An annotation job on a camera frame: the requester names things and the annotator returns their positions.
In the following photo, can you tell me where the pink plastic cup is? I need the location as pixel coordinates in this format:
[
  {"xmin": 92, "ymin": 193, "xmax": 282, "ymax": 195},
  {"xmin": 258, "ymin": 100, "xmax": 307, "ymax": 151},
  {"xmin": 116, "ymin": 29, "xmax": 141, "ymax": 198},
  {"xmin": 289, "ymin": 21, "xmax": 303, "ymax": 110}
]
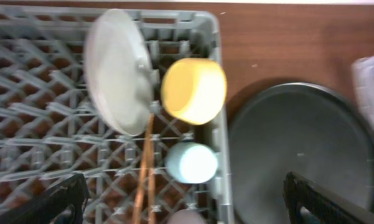
[{"xmin": 167, "ymin": 210, "xmax": 206, "ymax": 224}]

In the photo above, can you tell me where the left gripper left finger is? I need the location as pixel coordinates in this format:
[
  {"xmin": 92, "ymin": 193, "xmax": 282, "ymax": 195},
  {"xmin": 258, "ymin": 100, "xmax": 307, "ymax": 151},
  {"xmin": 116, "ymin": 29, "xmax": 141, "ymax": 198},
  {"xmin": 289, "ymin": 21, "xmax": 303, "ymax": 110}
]
[{"xmin": 0, "ymin": 174, "xmax": 90, "ymax": 224}]

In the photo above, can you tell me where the yellow bowl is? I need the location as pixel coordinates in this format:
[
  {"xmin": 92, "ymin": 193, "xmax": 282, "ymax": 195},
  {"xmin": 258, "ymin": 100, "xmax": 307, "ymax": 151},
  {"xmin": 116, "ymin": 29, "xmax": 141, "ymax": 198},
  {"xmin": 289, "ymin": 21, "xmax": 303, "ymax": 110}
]
[{"xmin": 161, "ymin": 58, "xmax": 227, "ymax": 125}]

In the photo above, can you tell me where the clear plastic bin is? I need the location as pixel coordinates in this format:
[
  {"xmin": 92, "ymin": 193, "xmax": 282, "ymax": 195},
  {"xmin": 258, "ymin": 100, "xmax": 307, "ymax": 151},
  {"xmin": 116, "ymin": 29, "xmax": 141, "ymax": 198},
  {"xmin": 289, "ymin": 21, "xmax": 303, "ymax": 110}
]
[{"xmin": 352, "ymin": 55, "xmax": 374, "ymax": 129}]

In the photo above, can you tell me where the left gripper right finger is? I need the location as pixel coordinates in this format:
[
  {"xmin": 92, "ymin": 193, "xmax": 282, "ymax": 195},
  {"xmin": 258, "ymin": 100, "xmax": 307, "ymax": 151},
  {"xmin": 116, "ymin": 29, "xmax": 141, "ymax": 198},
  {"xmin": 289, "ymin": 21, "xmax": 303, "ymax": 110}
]
[{"xmin": 283, "ymin": 172, "xmax": 374, "ymax": 224}]

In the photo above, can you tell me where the blue plastic cup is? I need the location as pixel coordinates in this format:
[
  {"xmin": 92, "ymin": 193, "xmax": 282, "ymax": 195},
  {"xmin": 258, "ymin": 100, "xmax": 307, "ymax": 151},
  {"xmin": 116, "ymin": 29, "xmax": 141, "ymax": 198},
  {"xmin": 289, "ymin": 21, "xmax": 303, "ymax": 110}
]
[{"xmin": 165, "ymin": 142, "xmax": 218, "ymax": 184}]

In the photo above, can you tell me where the wooden chopstick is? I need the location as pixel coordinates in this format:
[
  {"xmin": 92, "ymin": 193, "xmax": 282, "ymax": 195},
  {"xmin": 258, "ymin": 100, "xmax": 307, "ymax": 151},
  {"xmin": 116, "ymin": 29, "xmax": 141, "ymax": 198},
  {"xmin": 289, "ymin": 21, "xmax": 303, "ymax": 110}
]
[
  {"xmin": 132, "ymin": 114, "xmax": 154, "ymax": 224},
  {"xmin": 147, "ymin": 140, "xmax": 156, "ymax": 224}
]

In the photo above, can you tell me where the grey dishwasher rack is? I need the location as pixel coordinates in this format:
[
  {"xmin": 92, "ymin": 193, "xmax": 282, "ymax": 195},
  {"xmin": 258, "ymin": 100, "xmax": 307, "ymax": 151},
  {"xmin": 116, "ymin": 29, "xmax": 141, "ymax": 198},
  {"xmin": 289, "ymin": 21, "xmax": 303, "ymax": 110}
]
[{"xmin": 0, "ymin": 5, "xmax": 234, "ymax": 223}]

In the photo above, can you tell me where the round black tray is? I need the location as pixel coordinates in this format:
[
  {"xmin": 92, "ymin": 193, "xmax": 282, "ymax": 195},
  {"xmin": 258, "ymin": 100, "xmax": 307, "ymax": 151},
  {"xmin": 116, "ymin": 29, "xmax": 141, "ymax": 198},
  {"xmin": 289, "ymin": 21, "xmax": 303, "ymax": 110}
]
[{"xmin": 228, "ymin": 83, "xmax": 374, "ymax": 223}]

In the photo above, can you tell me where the grey plate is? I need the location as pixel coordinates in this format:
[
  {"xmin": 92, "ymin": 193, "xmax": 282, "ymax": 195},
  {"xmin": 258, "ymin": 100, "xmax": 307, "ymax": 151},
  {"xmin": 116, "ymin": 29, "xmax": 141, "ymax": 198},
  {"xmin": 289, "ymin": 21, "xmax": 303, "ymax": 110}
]
[{"xmin": 83, "ymin": 9, "xmax": 157, "ymax": 136}]

